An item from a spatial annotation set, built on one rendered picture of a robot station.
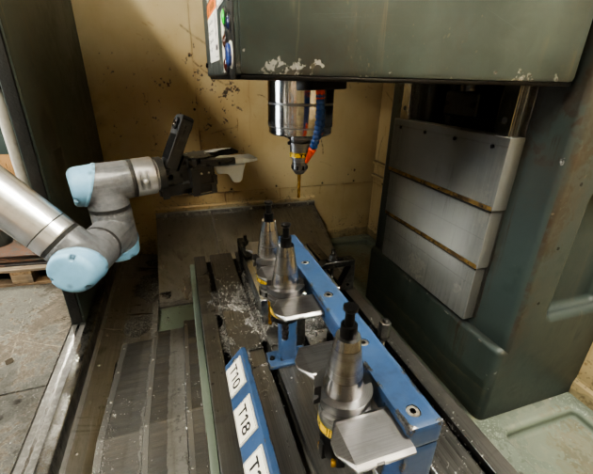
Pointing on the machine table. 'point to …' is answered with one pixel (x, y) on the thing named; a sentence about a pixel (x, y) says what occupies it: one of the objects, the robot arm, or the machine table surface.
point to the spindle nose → (296, 110)
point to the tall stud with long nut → (384, 330)
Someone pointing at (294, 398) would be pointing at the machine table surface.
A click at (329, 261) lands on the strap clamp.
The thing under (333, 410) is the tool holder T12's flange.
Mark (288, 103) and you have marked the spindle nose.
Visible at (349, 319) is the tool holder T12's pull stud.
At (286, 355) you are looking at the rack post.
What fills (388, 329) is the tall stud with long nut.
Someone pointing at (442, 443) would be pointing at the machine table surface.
